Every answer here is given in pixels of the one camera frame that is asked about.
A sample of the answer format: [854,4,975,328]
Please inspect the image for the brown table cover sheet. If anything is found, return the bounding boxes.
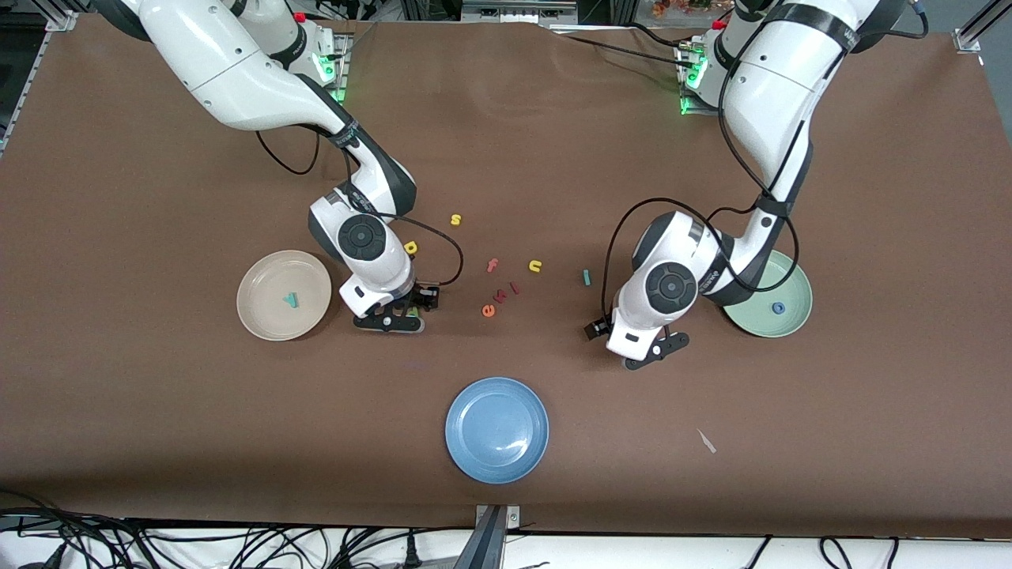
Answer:
[0,14,1012,538]

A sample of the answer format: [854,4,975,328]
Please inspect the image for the aluminium table edge rail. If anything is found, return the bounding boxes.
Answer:
[0,9,77,155]

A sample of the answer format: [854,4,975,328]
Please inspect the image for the looped black floor cable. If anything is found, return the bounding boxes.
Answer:
[818,537,901,569]

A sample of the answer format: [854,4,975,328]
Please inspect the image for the pale green plate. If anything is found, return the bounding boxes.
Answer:
[723,251,814,339]

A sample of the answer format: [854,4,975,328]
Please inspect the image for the aluminium corner profile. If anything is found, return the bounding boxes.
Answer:
[953,0,1012,55]

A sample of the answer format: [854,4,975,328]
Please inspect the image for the grey metal frame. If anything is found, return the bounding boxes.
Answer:
[461,0,580,24]

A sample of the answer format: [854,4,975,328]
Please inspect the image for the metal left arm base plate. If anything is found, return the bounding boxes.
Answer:
[678,40,724,118]

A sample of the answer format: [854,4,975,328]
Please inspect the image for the blue plate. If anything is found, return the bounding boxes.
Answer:
[444,377,550,484]

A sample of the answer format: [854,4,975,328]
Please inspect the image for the beige brown plate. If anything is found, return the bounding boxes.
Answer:
[236,250,333,342]

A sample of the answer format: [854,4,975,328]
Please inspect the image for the black cables on table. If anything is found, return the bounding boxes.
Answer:
[546,22,700,72]

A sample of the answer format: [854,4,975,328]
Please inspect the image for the metal clamp bracket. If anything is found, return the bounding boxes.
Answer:
[474,504,521,569]

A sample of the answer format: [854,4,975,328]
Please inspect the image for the orange background object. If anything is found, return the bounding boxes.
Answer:
[650,0,714,18]

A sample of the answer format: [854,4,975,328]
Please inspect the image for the tangled black floor cables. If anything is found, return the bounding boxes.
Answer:
[0,490,475,569]

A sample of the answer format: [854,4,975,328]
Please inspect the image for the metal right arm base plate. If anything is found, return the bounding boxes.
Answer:
[304,32,353,105]

